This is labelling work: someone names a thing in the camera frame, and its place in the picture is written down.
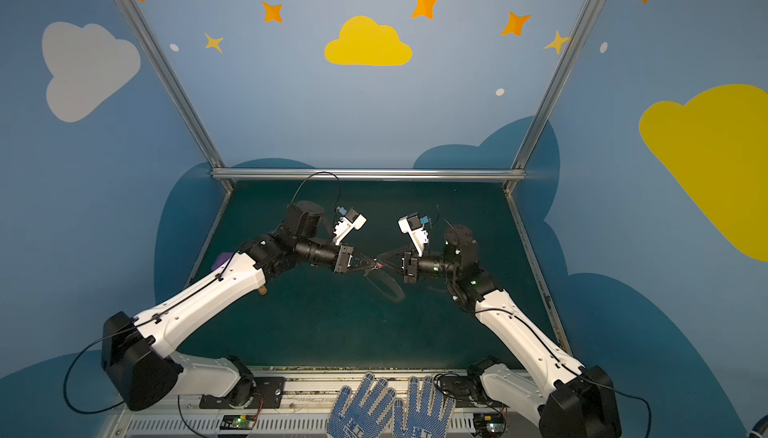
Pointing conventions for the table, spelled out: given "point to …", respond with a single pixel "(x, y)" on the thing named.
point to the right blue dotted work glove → (430, 420)
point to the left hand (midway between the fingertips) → (375, 266)
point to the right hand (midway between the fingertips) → (382, 258)
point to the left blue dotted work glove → (358, 419)
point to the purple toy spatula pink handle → (222, 258)
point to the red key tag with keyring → (380, 266)
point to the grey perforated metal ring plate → (386, 284)
